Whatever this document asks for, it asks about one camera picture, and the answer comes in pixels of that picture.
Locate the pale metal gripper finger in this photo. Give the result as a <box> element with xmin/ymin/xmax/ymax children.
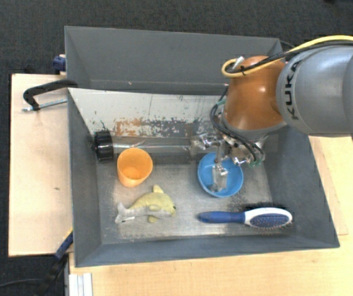
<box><xmin>210</xmin><ymin>165</ymin><xmax>221</xmax><ymax>194</ymax></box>
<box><xmin>219</xmin><ymin>166</ymin><xmax>229</xmax><ymax>191</ymax></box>

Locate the blue plastic bowl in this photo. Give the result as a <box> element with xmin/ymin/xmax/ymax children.
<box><xmin>197</xmin><ymin>152</ymin><xmax>245</xmax><ymax>199</ymax></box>

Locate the blue and white brush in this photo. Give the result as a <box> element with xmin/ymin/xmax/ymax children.
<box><xmin>197</xmin><ymin>207</ymin><xmax>294</xmax><ymax>234</ymax></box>

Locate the grey metal bin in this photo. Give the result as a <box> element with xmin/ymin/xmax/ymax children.
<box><xmin>63</xmin><ymin>25</ymin><xmax>341</xmax><ymax>268</ymax></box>

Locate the yellow and grey plush dolphin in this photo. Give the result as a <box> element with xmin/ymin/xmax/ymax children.
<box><xmin>114</xmin><ymin>184</ymin><xmax>177</xmax><ymax>224</ymax></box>

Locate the orange plastic cup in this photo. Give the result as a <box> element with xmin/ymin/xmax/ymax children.
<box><xmin>116</xmin><ymin>147</ymin><xmax>154</xmax><ymax>188</ymax></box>

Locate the clear plastic bottle black cap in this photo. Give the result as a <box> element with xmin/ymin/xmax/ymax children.
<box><xmin>91</xmin><ymin>130</ymin><xmax>202</xmax><ymax>163</ymax></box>

